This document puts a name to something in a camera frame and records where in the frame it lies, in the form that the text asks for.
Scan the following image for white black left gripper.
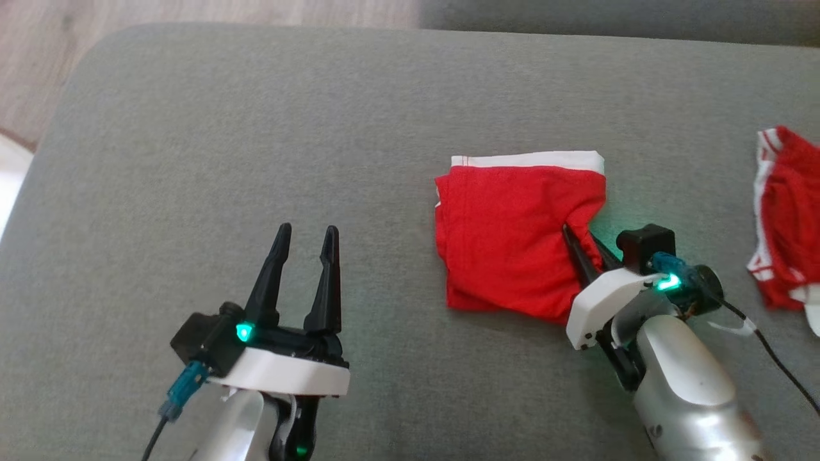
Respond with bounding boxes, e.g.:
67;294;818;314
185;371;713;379
208;222;351;398

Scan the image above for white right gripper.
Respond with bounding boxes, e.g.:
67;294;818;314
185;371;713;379
562;224;667;351

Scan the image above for red white basketball shorts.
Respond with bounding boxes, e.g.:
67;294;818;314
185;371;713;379
434;150;607;324

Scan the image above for red white basketball jersey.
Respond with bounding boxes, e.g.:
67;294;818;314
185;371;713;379
746;125;820;338

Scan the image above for wide grey sofa seat cushion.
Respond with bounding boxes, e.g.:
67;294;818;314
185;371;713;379
0;22;820;461

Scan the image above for white laundry basket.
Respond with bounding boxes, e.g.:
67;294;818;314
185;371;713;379
0;128;37;244

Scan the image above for teal right cable connector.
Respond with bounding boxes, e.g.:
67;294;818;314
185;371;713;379
650;253;725;316

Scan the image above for white cable label tag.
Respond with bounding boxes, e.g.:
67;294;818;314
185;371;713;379
707;318;758;338

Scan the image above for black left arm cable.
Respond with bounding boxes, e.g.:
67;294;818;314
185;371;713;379
141;416;169;461

